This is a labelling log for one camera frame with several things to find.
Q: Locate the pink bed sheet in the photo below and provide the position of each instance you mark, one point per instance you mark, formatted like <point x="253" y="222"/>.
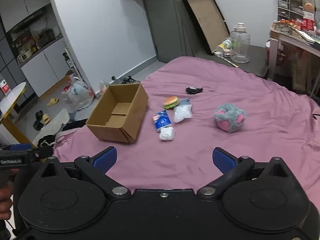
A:
<point x="250" y="155"/>

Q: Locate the leaning black framed board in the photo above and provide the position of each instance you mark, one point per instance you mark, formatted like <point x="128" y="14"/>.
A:
<point x="208" y="20"/>

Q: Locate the white charger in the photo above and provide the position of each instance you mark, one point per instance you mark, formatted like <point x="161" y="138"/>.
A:
<point x="218" y="54"/>

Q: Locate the yellow slipper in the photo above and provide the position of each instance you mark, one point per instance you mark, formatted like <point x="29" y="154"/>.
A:
<point x="52" y="102"/>
<point x="46" y="119"/>

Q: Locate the white kitchen cabinet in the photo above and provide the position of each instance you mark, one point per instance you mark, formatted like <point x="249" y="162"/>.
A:
<point x="32" y="42"/>

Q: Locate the grey drawer organizer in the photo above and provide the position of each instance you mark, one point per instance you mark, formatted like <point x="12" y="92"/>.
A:
<point x="288" y="6"/>

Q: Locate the small clear plastic bag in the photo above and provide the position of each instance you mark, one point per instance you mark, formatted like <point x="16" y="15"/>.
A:
<point x="104" y="87"/>

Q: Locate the clear plastic water jug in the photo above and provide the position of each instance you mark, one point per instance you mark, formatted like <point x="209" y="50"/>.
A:
<point x="240" y="45"/>

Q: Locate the thin wooden stick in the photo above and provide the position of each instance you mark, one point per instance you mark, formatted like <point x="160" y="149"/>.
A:
<point x="230" y="62"/>

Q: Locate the white tissue packet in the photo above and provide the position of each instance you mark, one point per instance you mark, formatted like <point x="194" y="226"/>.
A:
<point x="167" y="133"/>

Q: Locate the grey wardrobe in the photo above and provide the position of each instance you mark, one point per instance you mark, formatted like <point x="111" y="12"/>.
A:
<point x="170" y="22"/>

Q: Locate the black plush toy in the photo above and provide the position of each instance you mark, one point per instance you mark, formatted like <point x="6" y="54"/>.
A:
<point x="193" y="90"/>

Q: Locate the grey fluffy paw plush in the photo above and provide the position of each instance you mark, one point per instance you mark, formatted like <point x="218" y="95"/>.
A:
<point x="228" y="118"/>

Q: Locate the round white table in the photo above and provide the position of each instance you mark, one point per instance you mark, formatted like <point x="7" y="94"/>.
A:
<point x="11" y="100"/>

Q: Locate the white desk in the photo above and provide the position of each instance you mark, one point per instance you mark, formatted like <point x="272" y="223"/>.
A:
<point x="292" y="40"/>

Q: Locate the burger plush toy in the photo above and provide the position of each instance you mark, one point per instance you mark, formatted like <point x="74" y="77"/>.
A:
<point x="171" y="102"/>

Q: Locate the white towel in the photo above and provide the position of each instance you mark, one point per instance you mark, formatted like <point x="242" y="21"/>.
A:
<point x="53" y="125"/>

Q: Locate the large white plastic bag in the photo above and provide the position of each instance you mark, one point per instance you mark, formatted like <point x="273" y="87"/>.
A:
<point x="79" y="95"/>

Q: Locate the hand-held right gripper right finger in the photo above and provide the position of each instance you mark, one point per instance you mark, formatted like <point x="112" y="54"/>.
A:
<point x="223" y="160"/>

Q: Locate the brown cardboard box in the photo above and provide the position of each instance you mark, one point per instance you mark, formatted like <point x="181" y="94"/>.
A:
<point x="117" y="113"/>

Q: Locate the yellow and white canister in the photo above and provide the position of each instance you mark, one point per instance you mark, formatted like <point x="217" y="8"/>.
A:
<point x="225" y="46"/>

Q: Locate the small printed mug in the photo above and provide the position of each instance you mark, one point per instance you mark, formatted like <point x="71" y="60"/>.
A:
<point x="227" y="53"/>

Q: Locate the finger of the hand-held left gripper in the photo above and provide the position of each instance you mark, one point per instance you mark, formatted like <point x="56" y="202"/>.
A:
<point x="42" y="152"/>
<point x="21" y="147"/>

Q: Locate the blue denim plush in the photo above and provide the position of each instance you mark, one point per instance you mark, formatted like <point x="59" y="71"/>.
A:
<point x="184" y="101"/>

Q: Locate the person's left hand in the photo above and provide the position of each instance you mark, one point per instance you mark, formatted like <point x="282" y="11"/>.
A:
<point x="5" y="202"/>

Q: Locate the grey sneaker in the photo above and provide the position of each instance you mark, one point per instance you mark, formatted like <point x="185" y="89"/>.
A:
<point x="128" y="80"/>

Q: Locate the black slippers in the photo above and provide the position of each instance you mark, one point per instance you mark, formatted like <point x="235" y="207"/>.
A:
<point x="38" y="121"/>

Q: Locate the black clothing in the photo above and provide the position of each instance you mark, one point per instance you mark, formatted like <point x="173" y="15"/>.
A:
<point x="75" y="125"/>

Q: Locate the blue tissue packet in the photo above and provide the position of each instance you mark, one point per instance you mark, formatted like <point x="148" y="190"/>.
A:
<point x="162" y="121"/>

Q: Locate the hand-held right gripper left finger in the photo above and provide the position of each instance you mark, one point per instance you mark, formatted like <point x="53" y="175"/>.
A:
<point x="105" y="158"/>

